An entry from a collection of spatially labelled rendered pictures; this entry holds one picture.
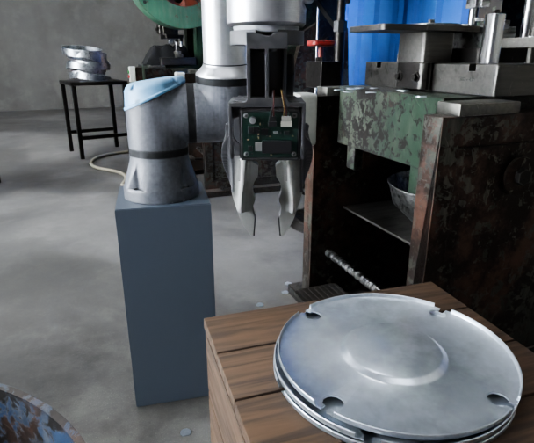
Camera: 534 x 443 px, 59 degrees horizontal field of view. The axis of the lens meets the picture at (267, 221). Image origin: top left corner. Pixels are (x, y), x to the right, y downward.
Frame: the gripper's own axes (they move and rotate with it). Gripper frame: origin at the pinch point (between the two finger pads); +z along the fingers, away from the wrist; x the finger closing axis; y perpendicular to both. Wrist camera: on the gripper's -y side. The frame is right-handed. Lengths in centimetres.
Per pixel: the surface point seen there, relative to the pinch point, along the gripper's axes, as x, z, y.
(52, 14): -290, -73, -643
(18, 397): -18.7, 6.5, 21.7
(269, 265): 1, 54, -107
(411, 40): 32, -21, -60
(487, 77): 42, -14, -43
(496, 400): 25.4, 18.1, 7.9
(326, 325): 8.2, 17.3, -6.1
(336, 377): 8.1, 17.3, 5.1
